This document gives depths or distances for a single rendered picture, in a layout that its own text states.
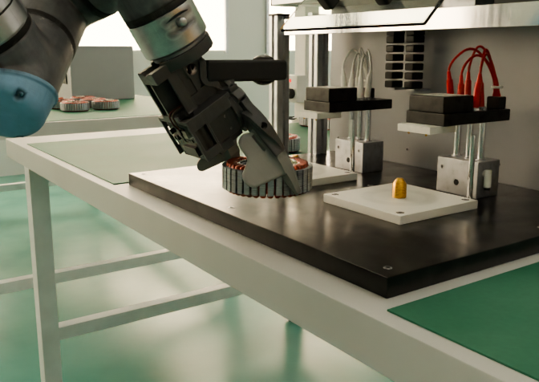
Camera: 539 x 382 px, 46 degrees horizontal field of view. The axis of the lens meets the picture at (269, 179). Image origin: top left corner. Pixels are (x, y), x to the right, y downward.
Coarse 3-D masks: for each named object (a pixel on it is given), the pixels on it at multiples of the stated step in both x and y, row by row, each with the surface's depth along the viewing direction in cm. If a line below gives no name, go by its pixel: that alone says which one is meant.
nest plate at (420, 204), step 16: (336, 192) 91; (352, 192) 91; (368, 192) 91; (384, 192) 91; (416, 192) 91; (432, 192) 91; (352, 208) 85; (368, 208) 82; (384, 208) 81; (400, 208) 81; (416, 208) 81; (432, 208) 81; (448, 208) 83; (464, 208) 85; (400, 224) 78
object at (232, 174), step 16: (240, 160) 80; (304, 160) 79; (224, 176) 76; (240, 176) 73; (304, 176) 75; (240, 192) 74; (256, 192) 73; (272, 192) 73; (288, 192) 73; (304, 192) 75
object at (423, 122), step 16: (416, 96) 89; (432, 96) 87; (448, 96) 86; (464, 96) 87; (416, 112) 89; (432, 112) 87; (448, 112) 86; (464, 112) 88; (480, 112) 89; (496, 112) 92; (400, 128) 89; (416, 128) 87; (432, 128) 85; (448, 128) 87; (480, 128) 92; (480, 144) 92
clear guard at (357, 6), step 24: (312, 0) 80; (360, 0) 72; (408, 0) 65; (432, 0) 62; (288, 24) 80; (312, 24) 75; (336, 24) 72; (360, 24) 68; (384, 24) 65; (408, 24) 63
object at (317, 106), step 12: (312, 96) 108; (324, 96) 106; (336, 96) 106; (348, 96) 107; (312, 108) 109; (324, 108) 106; (336, 108) 106; (348, 108) 107; (360, 108) 109; (372, 108) 110; (384, 108) 112; (360, 120) 113; (360, 132) 114
